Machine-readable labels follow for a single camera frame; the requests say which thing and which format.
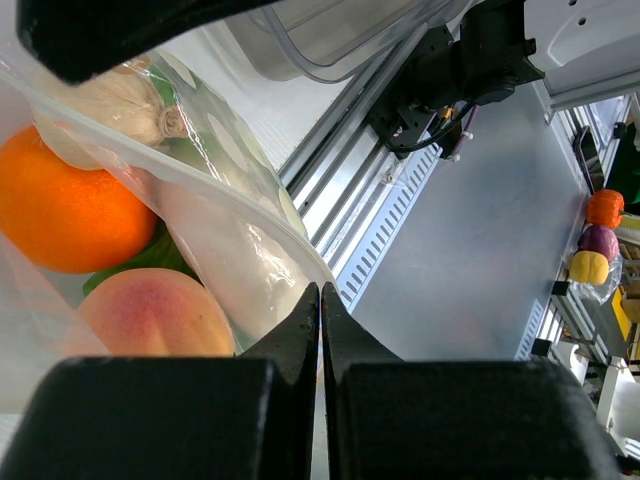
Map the orange fruit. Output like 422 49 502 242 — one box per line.
1 127 157 274

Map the peach fruit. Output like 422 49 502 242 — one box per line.
78 268 235 357

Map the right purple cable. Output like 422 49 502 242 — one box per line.
447 104 481 164

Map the yellow purple toy food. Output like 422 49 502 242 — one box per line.
568 225 619 286

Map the white slotted cable duct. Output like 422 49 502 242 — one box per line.
333 146 441 312

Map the orange toy pumpkin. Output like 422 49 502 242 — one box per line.
586 189 625 229

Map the clear plastic food container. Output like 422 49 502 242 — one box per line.
225 0 469 84

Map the green lettuce leaf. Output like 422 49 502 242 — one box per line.
82 64 311 351

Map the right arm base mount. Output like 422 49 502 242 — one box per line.
367 26 515 160

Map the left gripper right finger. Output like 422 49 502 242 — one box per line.
321 284 620 479

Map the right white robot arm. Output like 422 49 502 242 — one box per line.
1 1 639 109

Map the clear zip top bag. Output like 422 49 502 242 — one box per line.
1 50 332 414

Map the small beige mushroom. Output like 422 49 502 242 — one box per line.
32 70 188 171

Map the aluminium mounting rail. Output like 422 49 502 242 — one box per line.
280 34 421 254

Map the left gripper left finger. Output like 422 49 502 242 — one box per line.
1 284 319 479

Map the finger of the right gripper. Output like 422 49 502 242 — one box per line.
15 0 268 84

